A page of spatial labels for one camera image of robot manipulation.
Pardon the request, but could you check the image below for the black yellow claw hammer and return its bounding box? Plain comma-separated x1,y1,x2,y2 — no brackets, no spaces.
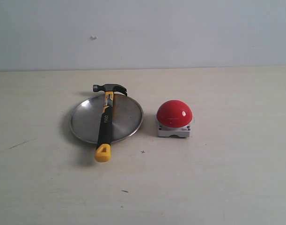
93,84,127,162

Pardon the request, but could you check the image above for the red dome push button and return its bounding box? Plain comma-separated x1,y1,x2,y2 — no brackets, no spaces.
156,100,193,138

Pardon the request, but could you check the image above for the round steel plate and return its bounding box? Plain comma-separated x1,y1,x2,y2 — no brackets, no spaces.
69,94,144,144

